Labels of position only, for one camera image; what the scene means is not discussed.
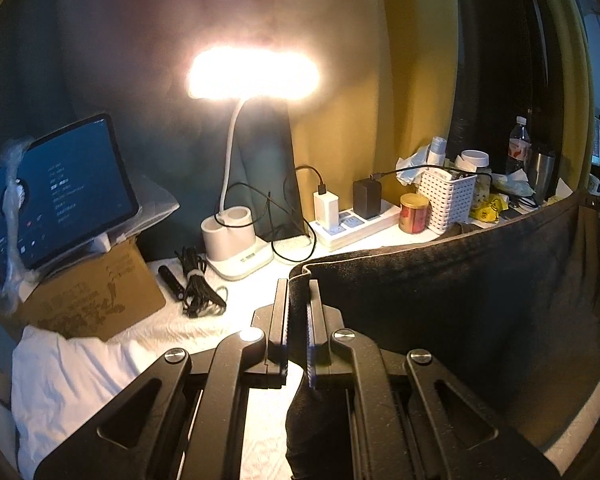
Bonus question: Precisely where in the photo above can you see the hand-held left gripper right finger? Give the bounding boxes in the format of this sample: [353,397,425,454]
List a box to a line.
[305,280,563,480]

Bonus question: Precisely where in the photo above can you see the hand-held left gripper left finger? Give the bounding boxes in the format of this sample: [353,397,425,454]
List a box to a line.
[32,278,292,480]

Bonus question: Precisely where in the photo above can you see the brown t-shirt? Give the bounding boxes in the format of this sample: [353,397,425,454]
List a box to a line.
[284,191,600,480]

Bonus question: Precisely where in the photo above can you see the white textured blanket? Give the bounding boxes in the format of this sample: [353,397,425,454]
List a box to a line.
[10,220,600,480]

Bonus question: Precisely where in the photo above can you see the stainless steel tumbler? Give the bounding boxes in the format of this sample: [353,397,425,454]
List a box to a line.
[527,144,557,202]

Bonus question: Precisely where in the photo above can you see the white plastic packet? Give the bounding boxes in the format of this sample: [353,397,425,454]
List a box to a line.
[490,169,537,197]

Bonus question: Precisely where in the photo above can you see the clear plastic water bottle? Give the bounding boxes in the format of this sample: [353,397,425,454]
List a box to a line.
[507,115,533,177]

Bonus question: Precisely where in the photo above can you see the yellow snack bag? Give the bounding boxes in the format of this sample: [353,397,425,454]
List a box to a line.
[469,194,512,222]

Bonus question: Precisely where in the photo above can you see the white power strip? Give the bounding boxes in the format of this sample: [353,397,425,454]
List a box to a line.
[309,204,402,253]

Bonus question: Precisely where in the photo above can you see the small black flashlight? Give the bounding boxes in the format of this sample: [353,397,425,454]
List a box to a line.
[158,265,184,303]

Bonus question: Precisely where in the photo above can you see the yellow curtain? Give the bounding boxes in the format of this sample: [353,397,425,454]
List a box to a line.
[554,0,597,192]
[290,0,462,223]

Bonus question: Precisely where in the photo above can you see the glass jar with white lid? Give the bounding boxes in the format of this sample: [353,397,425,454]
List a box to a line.
[454,149,494,212]

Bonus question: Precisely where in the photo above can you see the black power adapter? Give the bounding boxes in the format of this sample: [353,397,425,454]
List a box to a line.
[352,175,383,220]

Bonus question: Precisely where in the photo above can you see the red tin can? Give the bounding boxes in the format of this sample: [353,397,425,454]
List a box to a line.
[398,192,431,235]

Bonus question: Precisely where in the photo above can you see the white perforated plastic basket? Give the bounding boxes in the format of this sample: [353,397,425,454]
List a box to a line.
[418,167,479,234]

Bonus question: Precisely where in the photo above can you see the dark curtain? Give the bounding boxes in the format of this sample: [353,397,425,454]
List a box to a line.
[55,0,386,246]

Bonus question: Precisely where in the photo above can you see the spray bottle with grey cap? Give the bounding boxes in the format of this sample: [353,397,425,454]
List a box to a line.
[427,135,449,167]

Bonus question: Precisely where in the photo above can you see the brown cardboard box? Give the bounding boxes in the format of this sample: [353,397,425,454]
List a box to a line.
[0,236,168,342]

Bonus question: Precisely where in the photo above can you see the crumpled white tissue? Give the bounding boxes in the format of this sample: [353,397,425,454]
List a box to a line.
[394,144,434,187]

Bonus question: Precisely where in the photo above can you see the white cloth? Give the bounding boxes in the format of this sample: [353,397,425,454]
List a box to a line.
[9,324,197,477]

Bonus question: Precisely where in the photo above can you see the tablet with dark screen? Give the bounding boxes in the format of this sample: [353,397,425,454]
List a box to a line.
[0,112,141,272]

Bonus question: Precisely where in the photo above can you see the white gooseneck desk lamp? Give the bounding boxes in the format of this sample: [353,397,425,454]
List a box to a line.
[186,46,322,282]

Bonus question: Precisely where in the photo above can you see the bundle of black cable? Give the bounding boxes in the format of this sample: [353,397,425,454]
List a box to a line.
[174,245,229,319]

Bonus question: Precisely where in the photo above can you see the white wall charger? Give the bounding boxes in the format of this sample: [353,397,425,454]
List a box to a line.
[313,183,339,231]

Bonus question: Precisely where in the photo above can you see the black charger cable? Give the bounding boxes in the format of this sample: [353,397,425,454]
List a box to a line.
[222,164,327,267]

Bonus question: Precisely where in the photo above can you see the black adapter cable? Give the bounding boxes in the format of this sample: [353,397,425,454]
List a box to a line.
[369,166,462,182]

